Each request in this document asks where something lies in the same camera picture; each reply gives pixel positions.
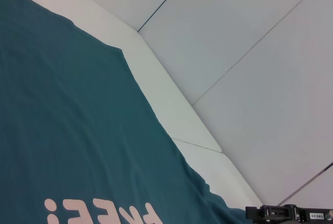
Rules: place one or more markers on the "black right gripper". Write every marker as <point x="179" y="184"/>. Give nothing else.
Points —
<point x="283" y="214"/>

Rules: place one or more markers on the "teal FREE print t-shirt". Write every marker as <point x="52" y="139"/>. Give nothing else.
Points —
<point x="78" y="104"/>

